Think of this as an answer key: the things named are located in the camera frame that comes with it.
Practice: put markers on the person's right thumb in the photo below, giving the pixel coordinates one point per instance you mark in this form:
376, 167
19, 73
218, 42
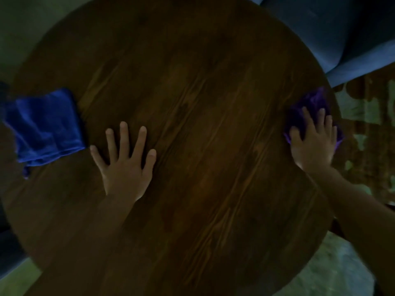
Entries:
295, 138

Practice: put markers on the blue cleaning cloth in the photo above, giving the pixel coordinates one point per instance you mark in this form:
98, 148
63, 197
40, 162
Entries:
46, 126

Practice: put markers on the person's right forearm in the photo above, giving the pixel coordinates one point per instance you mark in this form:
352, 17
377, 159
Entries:
361, 218

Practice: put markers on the person's left little finger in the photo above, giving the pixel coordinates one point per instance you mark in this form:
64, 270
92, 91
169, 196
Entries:
98, 158

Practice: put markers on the person's right middle finger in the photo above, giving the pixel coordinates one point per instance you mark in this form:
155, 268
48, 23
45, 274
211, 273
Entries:
321, 121

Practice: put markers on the person's right little finger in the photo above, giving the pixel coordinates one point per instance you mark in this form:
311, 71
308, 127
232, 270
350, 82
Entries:
334, 135

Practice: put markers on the person's right hand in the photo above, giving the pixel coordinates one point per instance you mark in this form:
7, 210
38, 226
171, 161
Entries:
316, 151

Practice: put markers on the person's left hand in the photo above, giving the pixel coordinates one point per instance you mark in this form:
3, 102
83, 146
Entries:
125, 178

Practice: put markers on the person's left thumb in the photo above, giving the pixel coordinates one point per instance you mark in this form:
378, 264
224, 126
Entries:
150, 161

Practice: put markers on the blue upholstered sofa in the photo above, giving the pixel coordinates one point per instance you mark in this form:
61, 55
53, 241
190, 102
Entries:
333, 30

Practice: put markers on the person's left forearm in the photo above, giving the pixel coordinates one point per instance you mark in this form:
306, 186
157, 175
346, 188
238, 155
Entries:
83, 246

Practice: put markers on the brown patterned rug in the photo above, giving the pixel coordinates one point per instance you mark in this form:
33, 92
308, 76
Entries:
367, 135

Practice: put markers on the purple cleaning cloth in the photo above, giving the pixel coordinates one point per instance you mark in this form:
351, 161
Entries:
304, 112

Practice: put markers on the person's left middle finger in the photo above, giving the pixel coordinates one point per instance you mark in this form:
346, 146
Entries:
124, 140

